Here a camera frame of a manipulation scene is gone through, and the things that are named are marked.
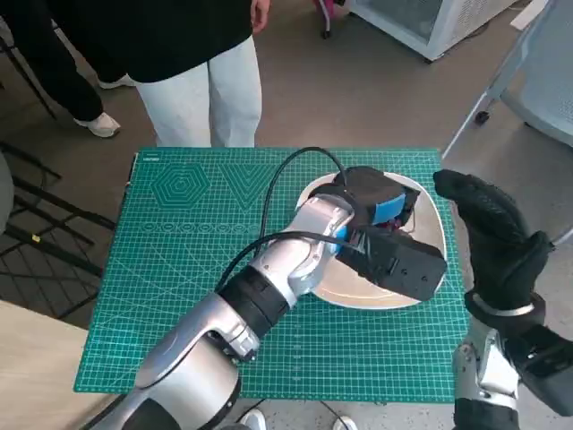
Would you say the red toy grape bunch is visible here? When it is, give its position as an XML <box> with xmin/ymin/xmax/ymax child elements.
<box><xmin>380</xmin><ymin>210</ymin><xmax>424</xmax><ymax>235</ymax></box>

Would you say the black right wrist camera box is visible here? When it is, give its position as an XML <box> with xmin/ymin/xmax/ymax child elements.
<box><xmin>505</xmin><ymin>324</ymin><xmax>573</xmax><ymax>417</ymax></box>

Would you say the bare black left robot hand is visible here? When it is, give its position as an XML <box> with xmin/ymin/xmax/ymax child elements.
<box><xmin>333</xmin><ymin>165</ymin><xmax>422</xmax><ymax>228</ymax></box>

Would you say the pink chair with castors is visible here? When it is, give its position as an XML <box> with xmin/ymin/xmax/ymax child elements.
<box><xmin>312</xmin><ymin>0</ymin><xmax>348</xmax><ymax>40</ymax></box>

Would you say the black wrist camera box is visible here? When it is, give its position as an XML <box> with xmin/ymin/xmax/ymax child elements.
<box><xmin>505</xmin><ymin>324</ymin><xmax>573</xmax><ymax>417</ymax></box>
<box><xmin>338</xmin><ymin>226</ymin><xmax>449</xmax><ymax>302</ymax></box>

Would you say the green cutting mat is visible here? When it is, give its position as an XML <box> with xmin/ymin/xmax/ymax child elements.
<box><xmin>73</xmin><ymin>147</ymin><xmax>458</xmax><ymax>404</ymax></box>

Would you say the grey mesh chair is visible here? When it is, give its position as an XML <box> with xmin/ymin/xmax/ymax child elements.
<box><xmin>440</xmin><ymin>0</ymin><xmax>573</xmax><ymax>252</ymax></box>

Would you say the person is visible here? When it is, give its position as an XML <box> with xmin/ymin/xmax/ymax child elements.
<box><xmin>0</xmin><ymin>0</ymin><xmax>135</xmax><ymax>139</ymax></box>
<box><xmin>48</xmin><ymin>0</ymin><xmax>272</xmax><ymax>149</ymax></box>

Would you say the beige flat board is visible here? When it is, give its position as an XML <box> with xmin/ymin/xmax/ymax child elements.
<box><xmin>514</xmin><ymin>0</ymin><xmax>547</xmax><ymax>30</ymax></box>

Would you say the white mesh cabinet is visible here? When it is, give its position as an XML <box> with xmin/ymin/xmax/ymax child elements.
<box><xmin>348</xmin><ymin>0</ymin><xmax>523</xmax><ymax>64</ymax></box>

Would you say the light wooden desk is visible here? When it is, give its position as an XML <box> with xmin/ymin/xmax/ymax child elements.
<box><xmin>0</xmin><ymin>299</ymin><xmax>126</xmax><ymax>430</ymax></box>

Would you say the white square plate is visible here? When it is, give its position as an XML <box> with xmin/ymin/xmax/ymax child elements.
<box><xmin>295</xmin><ymin>172</ymin><xmax>447</xmax><ymax>310</ymax></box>

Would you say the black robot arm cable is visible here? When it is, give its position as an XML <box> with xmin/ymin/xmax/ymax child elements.
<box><xmin>218</xmin><ymin>147</ymin><xmax>359</xmax><ymax>292</ymax></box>

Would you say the thin black floor cable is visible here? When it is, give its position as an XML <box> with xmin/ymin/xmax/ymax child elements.
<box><xmin>318</xmin><ymin>400</ymin><xmax>346</xmax><ymax>422</ymax></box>

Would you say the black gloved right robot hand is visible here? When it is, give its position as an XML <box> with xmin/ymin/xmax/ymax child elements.
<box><xmin>432</xmin><ymin>168</ymin><xmax>554</xmax><ymax>311</ymax></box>

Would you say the grey round seat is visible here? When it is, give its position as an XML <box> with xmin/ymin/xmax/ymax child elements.
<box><xmin>0</xmin><ymin>151</ymin><xmax>15</xmax><ymax>237</ymax></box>

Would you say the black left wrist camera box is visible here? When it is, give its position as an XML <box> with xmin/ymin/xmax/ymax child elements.
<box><xmin>338</xmin><ymin>226</ymin><xmax>449</xmax><ymax>302</ymax></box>

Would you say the person's hand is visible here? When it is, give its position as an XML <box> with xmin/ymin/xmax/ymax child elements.
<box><xmin>250</xmin><ymin>0</ymin><xmax>272</xmax><ymax>33</ymax></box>

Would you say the black metal rack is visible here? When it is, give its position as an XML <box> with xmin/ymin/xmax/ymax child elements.
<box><xmin>0</xmin><ymin>142</ymin><xmax>115</xmax><ymax>322</ymax></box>

